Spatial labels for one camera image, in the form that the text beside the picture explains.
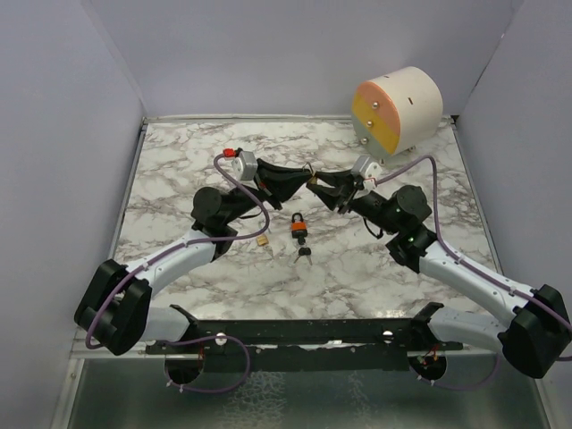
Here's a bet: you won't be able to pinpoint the brass long-shackle padlock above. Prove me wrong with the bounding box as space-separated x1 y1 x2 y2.
302 163 318 184

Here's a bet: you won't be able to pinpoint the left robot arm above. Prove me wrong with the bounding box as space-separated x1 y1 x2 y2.
74 149 313 356

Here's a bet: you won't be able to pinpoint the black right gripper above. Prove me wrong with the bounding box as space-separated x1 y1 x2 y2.
307 168 400 236

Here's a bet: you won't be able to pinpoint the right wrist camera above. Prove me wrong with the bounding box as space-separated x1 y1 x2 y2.
350 156 382 191

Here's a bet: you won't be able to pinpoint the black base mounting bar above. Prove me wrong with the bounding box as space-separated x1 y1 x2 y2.
146 303 463 373

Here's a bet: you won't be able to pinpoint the black keys of orange padlock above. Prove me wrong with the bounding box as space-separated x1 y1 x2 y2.
294 244 313 266

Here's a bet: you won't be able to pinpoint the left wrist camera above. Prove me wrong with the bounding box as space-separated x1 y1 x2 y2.
223 148 258 181

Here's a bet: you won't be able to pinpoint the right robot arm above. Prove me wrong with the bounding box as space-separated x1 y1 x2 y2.
307 171 571 379

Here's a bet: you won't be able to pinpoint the small brass padlock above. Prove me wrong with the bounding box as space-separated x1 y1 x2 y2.
256 233 269 247

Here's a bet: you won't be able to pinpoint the round pastel drawer cabinet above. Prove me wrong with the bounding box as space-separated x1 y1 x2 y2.
351 66 443 161

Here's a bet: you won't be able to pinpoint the orange black padlock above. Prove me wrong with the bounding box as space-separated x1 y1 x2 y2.
290 212 308 246

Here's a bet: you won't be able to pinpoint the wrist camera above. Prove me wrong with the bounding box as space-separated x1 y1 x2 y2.
223 148 258 181
350 156 382 191

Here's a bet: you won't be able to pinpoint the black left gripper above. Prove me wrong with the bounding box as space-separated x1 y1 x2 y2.
223 160 314 226

